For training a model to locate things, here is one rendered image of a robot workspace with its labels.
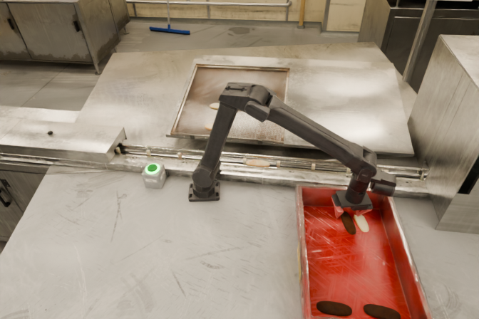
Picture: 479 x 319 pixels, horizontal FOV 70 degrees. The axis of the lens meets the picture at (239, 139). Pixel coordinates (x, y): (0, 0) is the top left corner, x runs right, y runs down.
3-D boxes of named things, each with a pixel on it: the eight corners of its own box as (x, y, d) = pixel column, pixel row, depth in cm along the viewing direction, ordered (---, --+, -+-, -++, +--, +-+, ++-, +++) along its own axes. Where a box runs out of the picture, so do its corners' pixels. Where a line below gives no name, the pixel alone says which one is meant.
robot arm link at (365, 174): (362, 148, 104) (361, 166, 98) (402, 156, 102) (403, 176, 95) (352, 175, 112) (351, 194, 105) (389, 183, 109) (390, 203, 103)
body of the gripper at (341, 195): (371, 207, 111) (377, 192, 106) (341, 209, 110) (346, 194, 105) (363, 192, 116) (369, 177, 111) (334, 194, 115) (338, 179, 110)
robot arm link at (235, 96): (229, 68, 100) (218, 85, 93) (272, 86, 100) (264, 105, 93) (199, 163, 131) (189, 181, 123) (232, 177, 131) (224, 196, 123)
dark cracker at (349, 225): (338, 212, 124) (338, 210, 123) (348, 211, 124) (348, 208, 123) (348, 236, 116) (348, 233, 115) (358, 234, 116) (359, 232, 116)
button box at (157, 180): (145, 194, 138) (139, 174, 131) (152, 179, 144) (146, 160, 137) (164, 195, 137) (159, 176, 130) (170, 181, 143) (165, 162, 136)
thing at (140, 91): (101, 273, 196) (45, 174, 144) (138, 143, 285) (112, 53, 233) (410, 257, 199) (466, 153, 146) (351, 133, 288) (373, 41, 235)
